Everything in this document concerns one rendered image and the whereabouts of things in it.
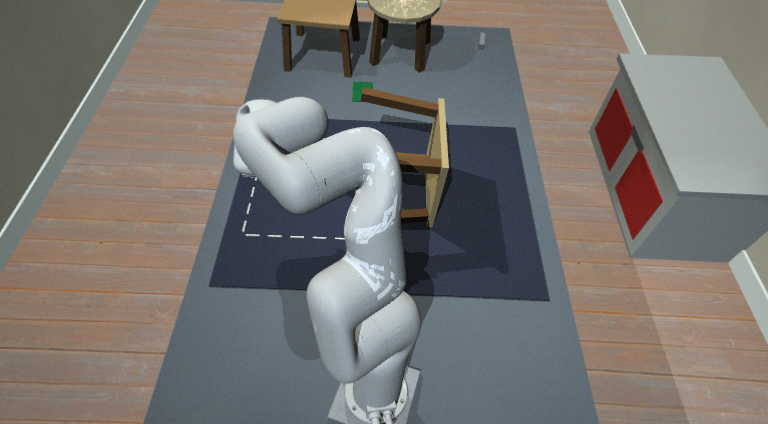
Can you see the dark navy floor mat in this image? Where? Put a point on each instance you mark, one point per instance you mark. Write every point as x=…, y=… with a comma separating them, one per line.
x=483, y=243

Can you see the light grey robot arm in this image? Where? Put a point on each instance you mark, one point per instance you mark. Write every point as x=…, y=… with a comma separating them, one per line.
x=360, y=314

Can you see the green square block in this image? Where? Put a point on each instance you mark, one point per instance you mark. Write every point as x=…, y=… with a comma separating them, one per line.
x=358, y=88

